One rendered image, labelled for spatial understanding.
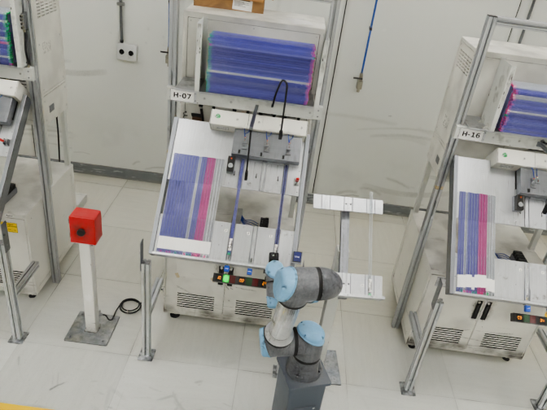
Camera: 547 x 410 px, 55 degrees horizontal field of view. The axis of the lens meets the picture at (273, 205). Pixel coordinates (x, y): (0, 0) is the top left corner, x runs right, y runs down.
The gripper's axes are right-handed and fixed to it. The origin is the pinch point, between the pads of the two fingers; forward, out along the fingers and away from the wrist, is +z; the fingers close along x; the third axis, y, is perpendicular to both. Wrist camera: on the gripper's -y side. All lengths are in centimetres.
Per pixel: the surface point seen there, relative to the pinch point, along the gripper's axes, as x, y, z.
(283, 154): -2, -59, -4
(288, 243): 5.8, -16.3, 2.1
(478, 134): 93, -81, -10
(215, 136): -38, -66, 2
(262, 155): -12, -57, -4
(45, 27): -135, -113, -2
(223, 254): -24.6, -7.0, 2.1
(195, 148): -47, -59, 2
